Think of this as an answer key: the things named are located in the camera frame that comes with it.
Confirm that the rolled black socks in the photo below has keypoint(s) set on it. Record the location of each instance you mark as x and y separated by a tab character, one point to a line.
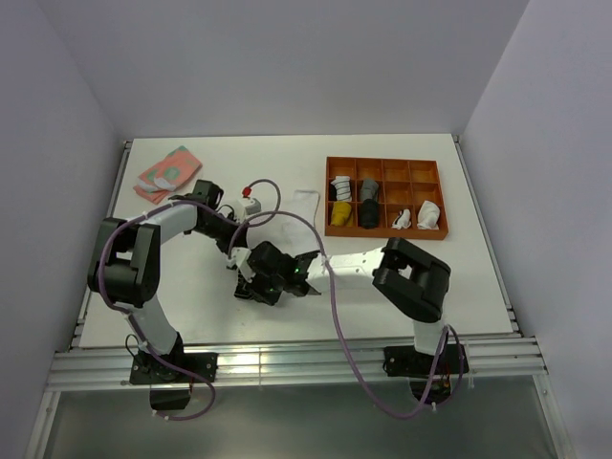
369	214

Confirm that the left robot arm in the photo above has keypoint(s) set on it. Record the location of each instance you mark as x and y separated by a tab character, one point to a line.
125	268

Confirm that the orange compartment tray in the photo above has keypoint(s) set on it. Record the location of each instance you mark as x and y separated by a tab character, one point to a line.
403	184

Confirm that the white sock with black stripes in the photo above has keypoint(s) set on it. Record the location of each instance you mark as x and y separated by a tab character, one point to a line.
304	204

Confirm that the rolled grey socks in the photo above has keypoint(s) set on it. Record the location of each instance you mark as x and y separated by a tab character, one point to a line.
369	190

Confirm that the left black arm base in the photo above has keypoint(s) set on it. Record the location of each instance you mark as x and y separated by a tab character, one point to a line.
170	388

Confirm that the rolled yellow socks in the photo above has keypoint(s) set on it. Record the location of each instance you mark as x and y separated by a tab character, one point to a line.
341	214

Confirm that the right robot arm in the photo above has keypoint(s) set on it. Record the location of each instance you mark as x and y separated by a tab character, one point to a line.
413	280

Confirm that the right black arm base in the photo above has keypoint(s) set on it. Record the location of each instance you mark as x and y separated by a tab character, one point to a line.
405	361

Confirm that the small white rolled socks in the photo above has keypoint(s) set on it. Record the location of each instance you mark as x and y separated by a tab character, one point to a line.
402	220

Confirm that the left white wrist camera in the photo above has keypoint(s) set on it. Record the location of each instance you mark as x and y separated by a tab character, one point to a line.
246	207

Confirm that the large white rolled socks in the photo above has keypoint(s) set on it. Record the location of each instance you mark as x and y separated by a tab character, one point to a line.
428	216

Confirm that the rolled white striped socks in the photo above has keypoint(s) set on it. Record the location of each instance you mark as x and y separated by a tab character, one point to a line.
340	189

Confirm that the pink green patterned socks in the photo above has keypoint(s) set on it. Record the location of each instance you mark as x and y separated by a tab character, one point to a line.
163	178

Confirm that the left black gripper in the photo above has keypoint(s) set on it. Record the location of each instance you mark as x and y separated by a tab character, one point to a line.
240	238

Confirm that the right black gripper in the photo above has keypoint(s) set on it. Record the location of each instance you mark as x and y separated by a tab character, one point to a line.
254	284

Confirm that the black striped sock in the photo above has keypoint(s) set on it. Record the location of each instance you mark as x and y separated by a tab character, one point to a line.
247	290

